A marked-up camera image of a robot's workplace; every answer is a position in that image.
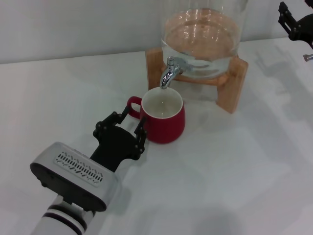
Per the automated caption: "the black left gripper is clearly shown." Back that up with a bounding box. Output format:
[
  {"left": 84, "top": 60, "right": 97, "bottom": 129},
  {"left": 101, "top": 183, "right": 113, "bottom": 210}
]
[{"left": 89, "top": 105, "right": 148, "bottom": 174}]

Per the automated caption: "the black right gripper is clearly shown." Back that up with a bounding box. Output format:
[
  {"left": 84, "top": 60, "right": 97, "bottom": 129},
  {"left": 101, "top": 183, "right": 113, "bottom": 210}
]
[{"left": 278, "top": 1, "right": 313, "bottom": 47}]

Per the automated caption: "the red ceramic cup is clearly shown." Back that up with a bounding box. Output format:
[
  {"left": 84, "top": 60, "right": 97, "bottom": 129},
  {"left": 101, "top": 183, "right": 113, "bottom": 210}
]
[{"left": 126, "top": 88, "right": 186, "bottom": 145}]

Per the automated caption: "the chrome faucet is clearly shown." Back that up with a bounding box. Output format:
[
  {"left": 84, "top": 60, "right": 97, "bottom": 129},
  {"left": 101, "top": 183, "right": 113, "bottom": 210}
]
[{"left": 159, "top": 56, "right": 182, "bottom": 90}]

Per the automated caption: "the wooden dispenser stand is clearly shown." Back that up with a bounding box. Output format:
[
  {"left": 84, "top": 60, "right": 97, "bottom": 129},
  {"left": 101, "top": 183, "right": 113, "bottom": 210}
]
[{"left": 145, "top": 47, "right": 249, "bottom": 115}]

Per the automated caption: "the glass dispenser jar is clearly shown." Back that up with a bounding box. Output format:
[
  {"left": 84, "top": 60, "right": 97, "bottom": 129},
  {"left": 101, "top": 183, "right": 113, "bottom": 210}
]
[{"left": 160, "top": 0, "right": 246, "bottom": 80}]

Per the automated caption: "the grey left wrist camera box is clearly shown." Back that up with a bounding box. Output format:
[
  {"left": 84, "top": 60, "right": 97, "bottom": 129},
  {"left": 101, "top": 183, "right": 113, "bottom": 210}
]
[{"left": 29, "top": 141, "right": 121, "bottom": 212}]

